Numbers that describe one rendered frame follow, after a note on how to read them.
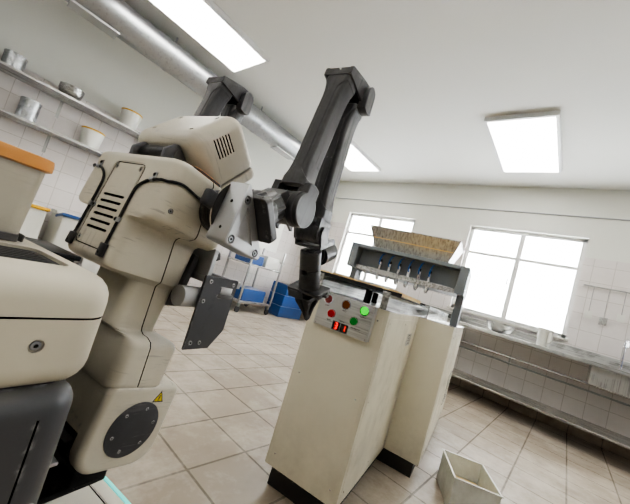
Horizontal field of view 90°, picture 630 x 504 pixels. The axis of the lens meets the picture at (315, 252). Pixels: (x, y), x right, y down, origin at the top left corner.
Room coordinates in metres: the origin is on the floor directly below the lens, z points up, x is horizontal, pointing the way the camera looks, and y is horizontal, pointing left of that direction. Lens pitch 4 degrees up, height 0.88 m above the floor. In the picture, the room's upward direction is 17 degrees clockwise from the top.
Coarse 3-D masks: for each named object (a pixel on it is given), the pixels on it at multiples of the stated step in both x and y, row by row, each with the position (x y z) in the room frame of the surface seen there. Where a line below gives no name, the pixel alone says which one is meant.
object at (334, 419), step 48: (336, 336) 1.30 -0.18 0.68; (384, 336) 1.23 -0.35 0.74; (288, 384) 1.38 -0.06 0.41; (336, 384) 1.28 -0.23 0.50; (384, 384) 1.43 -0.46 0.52; (288, 432) 1.35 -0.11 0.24; (336, 432) 1.25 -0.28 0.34; (384, 432) 1.71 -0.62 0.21; (288, 480) 1.35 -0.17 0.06; (336, 480) 1.23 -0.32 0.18
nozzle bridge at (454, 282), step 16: (352, 256) 2.06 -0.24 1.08; (368, 256) 2.10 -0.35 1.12; (384, 256) 2.05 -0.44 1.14; (400, 256) 1.95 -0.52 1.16; (416, 256) 1.87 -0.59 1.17; (352, 272) 2.16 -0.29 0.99; (368, 272) 2.18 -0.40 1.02; (384, 272) 1.98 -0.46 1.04; (400, 272) 1.98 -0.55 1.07; (416, 272) 1.94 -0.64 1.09; (432, 272) 1.89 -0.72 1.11; (448, 272) 1.85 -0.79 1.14; (464, 272) 1.73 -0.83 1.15; (432, 288) 1.89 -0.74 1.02; (448, 288) 1.79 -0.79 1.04; (464, 288) 1.72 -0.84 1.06
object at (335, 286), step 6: (324, 276) 1.34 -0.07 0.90; (324, 282) 1.35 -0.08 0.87; (330, 282) 1.40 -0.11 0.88; (336, 282) 1.46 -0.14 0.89; (342, 282) 1.51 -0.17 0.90; (330, 288) 1.42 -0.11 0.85; (336, 288) 1.47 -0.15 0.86; (342, 288) 1.53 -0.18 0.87; (348, 288) 1.60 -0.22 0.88; (354, 288) 1.67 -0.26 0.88; (360, 288) 1.75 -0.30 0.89; (348, 294) 1.62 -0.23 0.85; (354, 294) 1.69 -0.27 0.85; (360, 294) 1.77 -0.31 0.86; (378, 300) 2.10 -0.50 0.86
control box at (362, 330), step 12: (324, 300) 1.32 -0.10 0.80; (336, 300) 1.29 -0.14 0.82; (348, 300) 1.27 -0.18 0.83; (324, 312) 1.31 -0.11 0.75; (336, 312) 1.29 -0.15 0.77; (348, 312) 1.26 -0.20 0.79; (360, 312) 1.24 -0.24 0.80; (372, 312) 1.22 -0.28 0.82; (324, 324) 1.30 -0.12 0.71; (336, 324) 1.28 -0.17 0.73; (348, 324) 1.26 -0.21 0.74; (360, 324) 1.23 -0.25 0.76; (372, 324) 1.22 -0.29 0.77; (360, 336) 1.23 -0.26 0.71
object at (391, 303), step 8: (384, 296) 1.20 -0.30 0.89; (392, 296) 1.22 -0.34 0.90; (384, 304) 1.20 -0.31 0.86; (392, 304) 1.26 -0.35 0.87; (400, 304) 1.38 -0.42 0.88; (408, 304) 1.52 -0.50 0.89; (416, 304) 1.70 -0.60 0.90; (400, 312) 1.41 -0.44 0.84; (408, 312) 1.57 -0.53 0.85; (416, 312) 1.76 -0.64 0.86; (424, 312) 2.00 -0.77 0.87
